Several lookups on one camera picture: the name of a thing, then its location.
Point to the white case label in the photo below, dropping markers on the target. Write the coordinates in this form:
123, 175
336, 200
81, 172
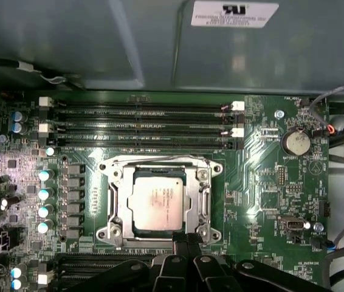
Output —
235, 13

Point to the green motherboard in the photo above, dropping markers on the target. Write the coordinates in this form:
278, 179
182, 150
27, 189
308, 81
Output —
251, 170

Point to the black grey PC case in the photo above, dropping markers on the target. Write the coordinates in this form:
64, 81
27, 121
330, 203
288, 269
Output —
99, 36

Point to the CPU socket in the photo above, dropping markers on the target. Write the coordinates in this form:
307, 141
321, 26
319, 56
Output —
115, 173

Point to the silver CPU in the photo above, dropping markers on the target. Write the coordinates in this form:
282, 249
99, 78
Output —
155, 203

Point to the round coin battery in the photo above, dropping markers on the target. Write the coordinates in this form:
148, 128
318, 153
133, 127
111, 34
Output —
296, 141

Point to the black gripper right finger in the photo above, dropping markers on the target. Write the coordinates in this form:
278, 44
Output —
208, 273

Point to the black RAM slot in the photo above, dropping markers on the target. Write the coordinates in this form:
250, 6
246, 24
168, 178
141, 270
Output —
175, 142
175, 131
175, 107
93, 267
81, 277
175, 118
99, 257

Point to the metal socket cover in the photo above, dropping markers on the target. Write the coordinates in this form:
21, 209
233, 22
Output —
128, 200

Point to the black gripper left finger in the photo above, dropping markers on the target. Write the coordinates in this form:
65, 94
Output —
172, 273

